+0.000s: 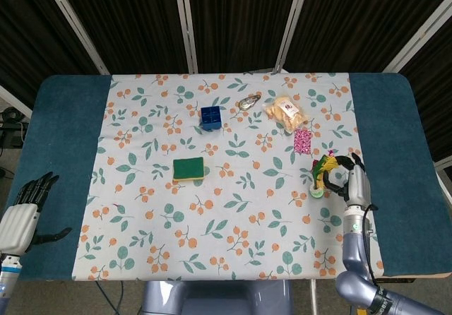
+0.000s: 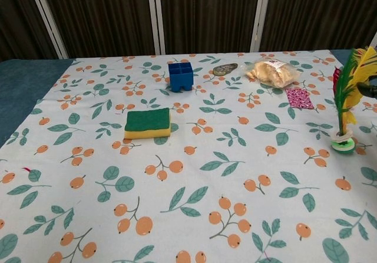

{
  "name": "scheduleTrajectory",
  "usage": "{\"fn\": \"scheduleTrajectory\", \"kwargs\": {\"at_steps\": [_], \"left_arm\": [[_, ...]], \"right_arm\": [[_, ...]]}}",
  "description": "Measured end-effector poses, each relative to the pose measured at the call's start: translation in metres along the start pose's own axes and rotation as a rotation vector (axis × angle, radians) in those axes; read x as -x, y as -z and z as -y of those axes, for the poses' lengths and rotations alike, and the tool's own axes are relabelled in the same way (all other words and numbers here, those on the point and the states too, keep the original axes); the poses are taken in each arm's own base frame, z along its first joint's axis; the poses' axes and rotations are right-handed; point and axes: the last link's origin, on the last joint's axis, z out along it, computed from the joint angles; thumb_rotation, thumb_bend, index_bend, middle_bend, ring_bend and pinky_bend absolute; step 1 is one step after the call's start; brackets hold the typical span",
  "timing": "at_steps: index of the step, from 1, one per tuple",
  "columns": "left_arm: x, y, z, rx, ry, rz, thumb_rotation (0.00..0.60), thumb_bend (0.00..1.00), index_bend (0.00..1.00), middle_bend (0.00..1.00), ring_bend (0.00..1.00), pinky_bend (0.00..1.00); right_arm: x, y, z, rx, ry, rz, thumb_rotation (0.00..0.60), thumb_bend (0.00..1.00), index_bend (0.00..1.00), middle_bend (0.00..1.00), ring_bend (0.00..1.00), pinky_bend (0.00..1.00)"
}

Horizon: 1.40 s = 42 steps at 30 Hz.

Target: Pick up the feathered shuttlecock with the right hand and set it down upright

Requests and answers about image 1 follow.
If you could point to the green and yellow sponge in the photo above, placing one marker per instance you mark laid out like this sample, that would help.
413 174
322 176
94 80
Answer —
188 168

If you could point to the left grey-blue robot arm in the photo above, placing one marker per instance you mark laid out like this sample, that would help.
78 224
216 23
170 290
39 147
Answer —
8 272

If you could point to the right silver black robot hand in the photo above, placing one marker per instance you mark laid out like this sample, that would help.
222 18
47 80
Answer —
358 184

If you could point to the pink patterned packet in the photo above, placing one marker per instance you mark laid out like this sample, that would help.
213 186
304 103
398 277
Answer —
303 141

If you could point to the blue cube block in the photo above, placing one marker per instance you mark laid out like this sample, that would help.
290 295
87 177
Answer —
210 117

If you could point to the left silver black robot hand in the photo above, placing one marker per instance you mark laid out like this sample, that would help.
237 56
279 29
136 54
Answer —
16 226

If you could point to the floral fruit print tablecloth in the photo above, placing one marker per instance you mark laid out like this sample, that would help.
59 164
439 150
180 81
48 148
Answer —
226 223

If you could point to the oval metal trinket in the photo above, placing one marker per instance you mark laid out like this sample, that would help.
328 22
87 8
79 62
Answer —
247 102

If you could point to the dark folding screen panel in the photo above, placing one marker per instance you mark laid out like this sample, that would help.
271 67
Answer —
130 22
353 22
240 22
434 68
31 39

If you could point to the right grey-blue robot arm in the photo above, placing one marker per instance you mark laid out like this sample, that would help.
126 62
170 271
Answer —
356 251

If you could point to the teal blue table cover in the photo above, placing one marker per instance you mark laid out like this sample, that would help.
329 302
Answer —
60 135

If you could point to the white table leg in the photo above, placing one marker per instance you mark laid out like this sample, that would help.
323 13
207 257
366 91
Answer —
313 297

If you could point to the clear bag of crackers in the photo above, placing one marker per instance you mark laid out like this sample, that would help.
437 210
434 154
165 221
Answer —
286 112

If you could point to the yellow green toy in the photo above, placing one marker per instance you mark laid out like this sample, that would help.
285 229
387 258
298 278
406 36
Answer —
319 172

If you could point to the grey-blue robot torso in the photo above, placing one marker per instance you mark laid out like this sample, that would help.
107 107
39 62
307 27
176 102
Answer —
215 297

